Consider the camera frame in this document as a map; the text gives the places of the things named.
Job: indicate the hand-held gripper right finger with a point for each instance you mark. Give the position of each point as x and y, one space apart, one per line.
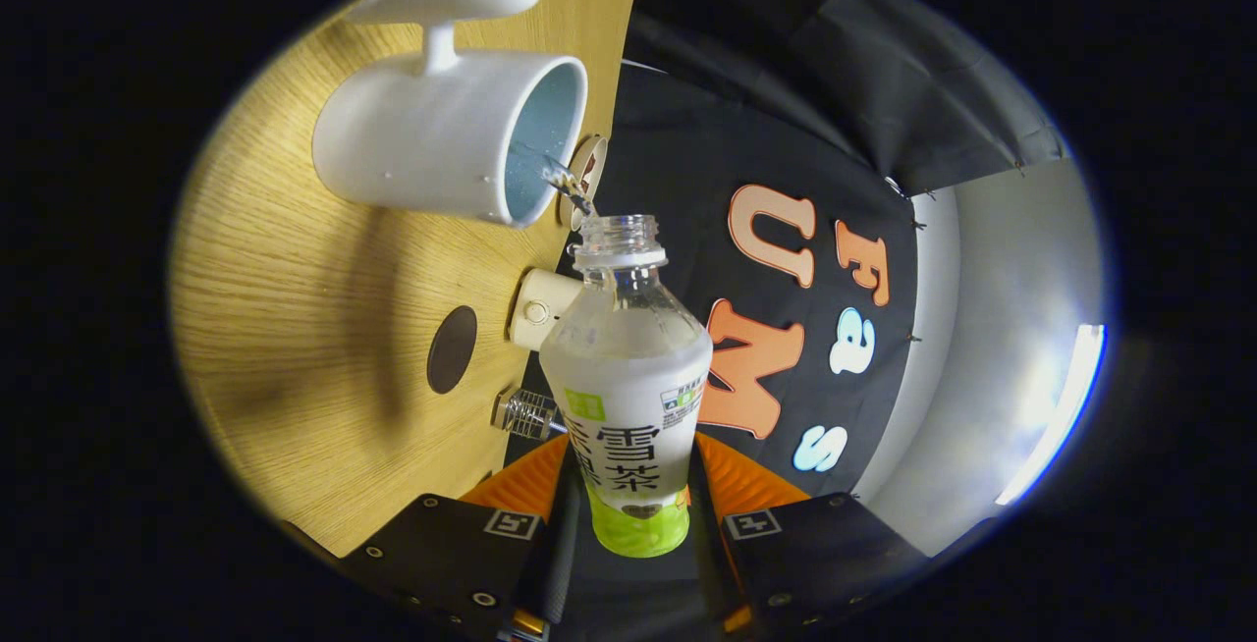
825 554

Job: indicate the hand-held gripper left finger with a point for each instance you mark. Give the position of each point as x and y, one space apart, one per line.
452 554

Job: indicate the dark round coaster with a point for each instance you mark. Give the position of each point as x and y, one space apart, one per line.
452 349

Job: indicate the clear juice bottle white label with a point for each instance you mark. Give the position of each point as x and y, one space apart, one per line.
626 377

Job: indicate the white ceramic cup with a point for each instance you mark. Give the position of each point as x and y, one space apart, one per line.
422 132

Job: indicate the white toaster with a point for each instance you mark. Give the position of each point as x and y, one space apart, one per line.
535 310

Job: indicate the wooden table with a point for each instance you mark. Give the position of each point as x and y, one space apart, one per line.
295 328

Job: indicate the small round plate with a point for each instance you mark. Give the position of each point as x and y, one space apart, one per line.
593 156

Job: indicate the black backdrop cloth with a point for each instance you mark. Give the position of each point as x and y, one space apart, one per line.
687 151

